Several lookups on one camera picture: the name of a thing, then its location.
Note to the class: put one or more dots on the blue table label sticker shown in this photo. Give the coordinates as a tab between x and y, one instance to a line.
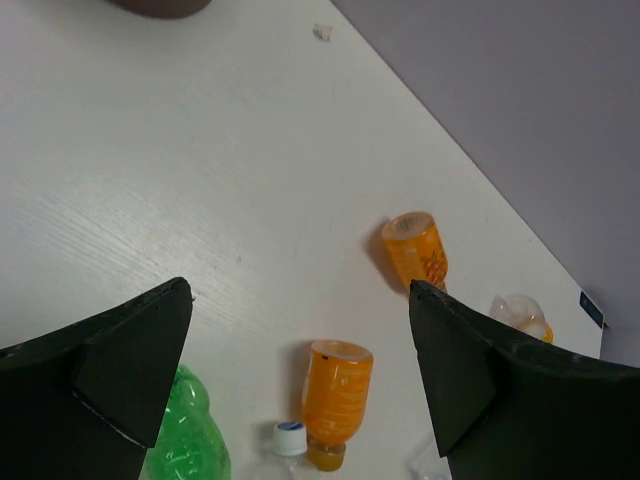
592	310

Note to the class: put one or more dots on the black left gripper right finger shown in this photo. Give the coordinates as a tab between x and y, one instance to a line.
505	405

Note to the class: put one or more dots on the small white paper scrap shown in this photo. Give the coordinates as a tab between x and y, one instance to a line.
322	32

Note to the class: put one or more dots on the clear bottle white blue cap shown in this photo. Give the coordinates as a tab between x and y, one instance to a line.
284	455

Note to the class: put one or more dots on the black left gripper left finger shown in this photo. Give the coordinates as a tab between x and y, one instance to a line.
87	401

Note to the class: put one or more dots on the brown cylindrical bin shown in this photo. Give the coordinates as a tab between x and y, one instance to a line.
163	9

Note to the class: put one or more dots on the green crushed plastic bottle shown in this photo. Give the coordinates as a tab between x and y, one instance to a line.
189	443

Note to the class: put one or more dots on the orange bottle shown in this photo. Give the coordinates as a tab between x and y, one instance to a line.
416	250
334	399

